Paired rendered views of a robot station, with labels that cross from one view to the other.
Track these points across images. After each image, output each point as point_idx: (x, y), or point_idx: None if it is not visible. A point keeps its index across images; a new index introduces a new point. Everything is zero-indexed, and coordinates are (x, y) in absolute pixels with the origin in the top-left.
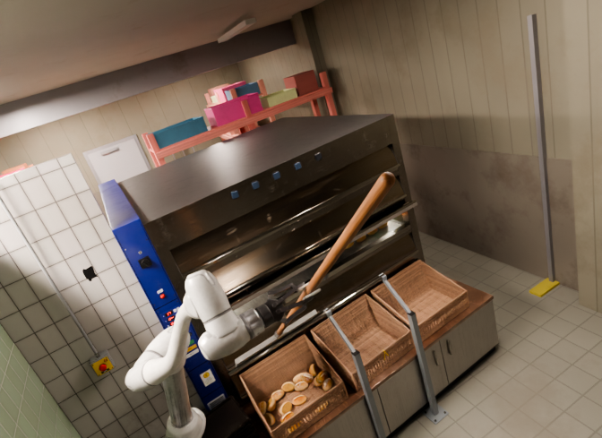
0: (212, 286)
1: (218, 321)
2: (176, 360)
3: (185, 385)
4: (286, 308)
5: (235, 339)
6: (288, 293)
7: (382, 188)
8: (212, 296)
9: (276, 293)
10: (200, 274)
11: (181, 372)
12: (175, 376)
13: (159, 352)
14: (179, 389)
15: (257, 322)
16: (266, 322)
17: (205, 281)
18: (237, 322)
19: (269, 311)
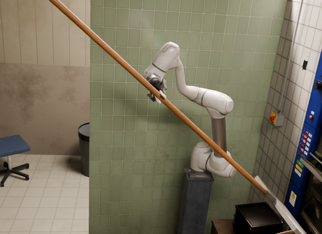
0: (162, 51)
1: (150, 64)
2: (176, 85)
3: (217, 133)
4: None
5: (143, 76)
6: (159, 87)
7: None
8: (157, 54)
9: (161, 82)
10: (168, 43)
11: (214, 120)
12: (211, 118)
13: (205, 93)
14: (212, 128)
15: (147, 80)
16: None
17: (163, 47)
18: (149, 73)
19: (151, 82)
